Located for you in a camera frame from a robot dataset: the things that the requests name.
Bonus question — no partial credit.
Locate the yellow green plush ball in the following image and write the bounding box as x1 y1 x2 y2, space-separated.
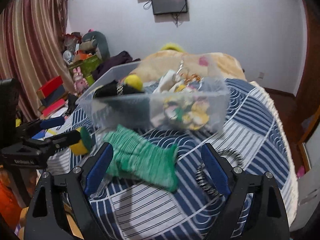
69 127 93 156

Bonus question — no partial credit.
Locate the green knitted cloth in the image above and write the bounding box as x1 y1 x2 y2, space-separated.
103 125 178 192

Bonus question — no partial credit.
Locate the black white braided hair tie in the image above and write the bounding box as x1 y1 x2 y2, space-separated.
195 148 245 201

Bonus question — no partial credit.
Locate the floral yellow pink scrunchie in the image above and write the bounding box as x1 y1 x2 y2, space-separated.
163 84 210 131

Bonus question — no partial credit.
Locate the red box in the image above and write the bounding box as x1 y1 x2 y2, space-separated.
36 76 63 99

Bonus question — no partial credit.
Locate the white cabinet door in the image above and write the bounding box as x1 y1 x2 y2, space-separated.
290 127 320 231

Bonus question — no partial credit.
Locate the striped pink brown curtain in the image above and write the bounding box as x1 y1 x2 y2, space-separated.
1 0 74 120

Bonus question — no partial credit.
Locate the pink bunny toy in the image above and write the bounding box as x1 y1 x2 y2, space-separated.
73 67 89 95

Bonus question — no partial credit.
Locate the green box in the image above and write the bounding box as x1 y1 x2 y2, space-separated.
68 55 102 86

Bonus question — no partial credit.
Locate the blue white patterned bedspread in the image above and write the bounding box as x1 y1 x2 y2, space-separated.
37 77 299 240

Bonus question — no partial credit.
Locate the grey green plush dinosaur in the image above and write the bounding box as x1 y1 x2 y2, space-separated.
82 31 110 61

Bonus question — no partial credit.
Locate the white cloth in bin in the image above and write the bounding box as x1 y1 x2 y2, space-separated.
150 69 177 127

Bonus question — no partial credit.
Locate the dark purple cloth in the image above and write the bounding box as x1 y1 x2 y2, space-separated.
91 51 140 81

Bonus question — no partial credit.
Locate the clear plastic storage bin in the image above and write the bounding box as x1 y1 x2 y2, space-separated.
77 54 230 132

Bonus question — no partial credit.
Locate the orange hair clip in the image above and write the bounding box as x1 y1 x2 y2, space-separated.
181 74 202 83

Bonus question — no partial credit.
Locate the beige fleece blanket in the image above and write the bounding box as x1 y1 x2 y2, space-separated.
130 50 246 83

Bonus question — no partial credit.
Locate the yellow plush behind blanket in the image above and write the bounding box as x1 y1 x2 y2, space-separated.
160 42 185 53

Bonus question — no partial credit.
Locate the black cloth with chain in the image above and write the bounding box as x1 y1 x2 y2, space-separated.
93 80 144 98

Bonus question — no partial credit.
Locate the brown wooden door frame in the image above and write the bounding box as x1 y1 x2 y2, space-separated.
296 1 319 141

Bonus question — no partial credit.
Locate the small black wall monitor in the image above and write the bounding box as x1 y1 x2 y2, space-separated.
151 0 188 15

